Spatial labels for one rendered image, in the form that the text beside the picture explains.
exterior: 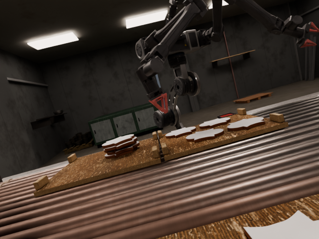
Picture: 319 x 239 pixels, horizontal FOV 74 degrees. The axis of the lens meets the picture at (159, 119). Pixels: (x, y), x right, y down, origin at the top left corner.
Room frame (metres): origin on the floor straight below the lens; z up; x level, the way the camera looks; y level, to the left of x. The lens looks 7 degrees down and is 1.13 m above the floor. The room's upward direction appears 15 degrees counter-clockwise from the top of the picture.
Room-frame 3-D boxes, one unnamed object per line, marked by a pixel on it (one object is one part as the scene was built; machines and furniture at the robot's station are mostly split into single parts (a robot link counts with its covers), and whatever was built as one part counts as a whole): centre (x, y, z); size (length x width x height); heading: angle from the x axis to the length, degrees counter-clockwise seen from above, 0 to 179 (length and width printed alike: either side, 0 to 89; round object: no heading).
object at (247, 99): (7.54, -3.43, 0.05); 1.16 x 0.80 x 0.11; 97
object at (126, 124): (7.30, 1.08, 0.43); 2.15 x 1.97 x 0.85; 96
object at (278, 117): (0.69, -0.38, 0.95); 0.06 x 0.02 x 0.03; 1
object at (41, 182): (0.68, 0.43, 0.95); 0.06 x 0.02 x 0.03; 0
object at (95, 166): (0.81, 0.23, 0.93); 0.41 x 0.35 x 0.02; 90
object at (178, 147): (0.82, -0.18, 0.93); 0.41 x 0.35 x 0.02; 91
